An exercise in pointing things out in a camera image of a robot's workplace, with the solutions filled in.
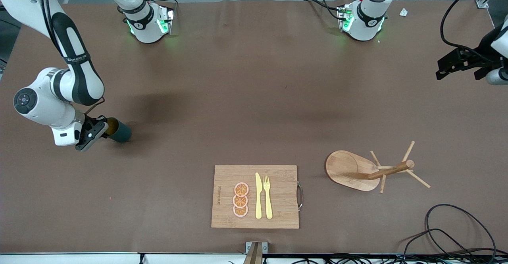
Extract dark teal ribbed mug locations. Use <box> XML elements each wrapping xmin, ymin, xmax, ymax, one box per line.
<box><xmin>105</xmin><ymin>117</ymin><xmax>132</xmax><ymax>143</ymax></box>

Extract wooden mug tree stand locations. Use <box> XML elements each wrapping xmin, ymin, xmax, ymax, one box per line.
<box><xmin>325</xmin><ymin>140</ymin><xmax>431</xmax><ymax>194</ymax></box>

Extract bamboo cutting board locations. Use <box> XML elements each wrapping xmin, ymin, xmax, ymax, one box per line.
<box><xmin>211</xmin><ymin>165</ymin><xmax>300</xmax><ymax>229</ymax></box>

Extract pale yellow plastic knife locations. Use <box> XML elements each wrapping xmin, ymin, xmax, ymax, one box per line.
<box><xmin>255</xmin><ymin>172</ymin><xmax>263</xmax><ymax>220</ymax></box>

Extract pale yellow plastic fork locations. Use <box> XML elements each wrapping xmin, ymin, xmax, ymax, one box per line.
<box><xmin>263</xmin><ymin>176</ymin><xmax>273</xmax><ymax>220</ymax></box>

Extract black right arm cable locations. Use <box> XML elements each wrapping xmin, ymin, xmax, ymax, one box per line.
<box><xmin>84</xmin><ymin>96</ymin><xmax>106</xmax><ymax>116</ymax></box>

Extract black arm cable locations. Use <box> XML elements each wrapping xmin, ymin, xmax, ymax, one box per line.
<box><xmin>84</xmin><ymin>96</ymin><xmax>106</xmax><ymax>116</ymax></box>
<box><xmin>440</xmin><ymin>0</ymin><xmax>508</xmax><ymax>54</ymax></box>

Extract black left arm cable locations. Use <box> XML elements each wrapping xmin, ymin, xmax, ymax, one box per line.
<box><xmin>440</xmin><ymin>0</ymin><xmax>508</xmax><ymax>54</ymax></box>

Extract black left base cable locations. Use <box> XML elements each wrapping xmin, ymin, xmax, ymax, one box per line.
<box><xmin>304</xmin><ymin>0</ymin><xmax>343</xmax><ymax>21</ymax></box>

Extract black looped cable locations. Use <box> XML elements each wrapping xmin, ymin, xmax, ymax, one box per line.
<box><xmin>397</xmin><ymin>204</ymin><xmax>497</xmax><ymax>257</ymax></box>

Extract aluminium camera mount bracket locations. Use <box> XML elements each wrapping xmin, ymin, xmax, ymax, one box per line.
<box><xmin>243</xmin><ymin>241</ymin><xmax>269</xmax><ymax>264</ymax></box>

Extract black cables along table edge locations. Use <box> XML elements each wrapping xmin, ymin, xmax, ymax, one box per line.
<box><xmin>228</xmin><ymin>251</ymin><xmax>508</xmax><ymax>264</ymax></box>

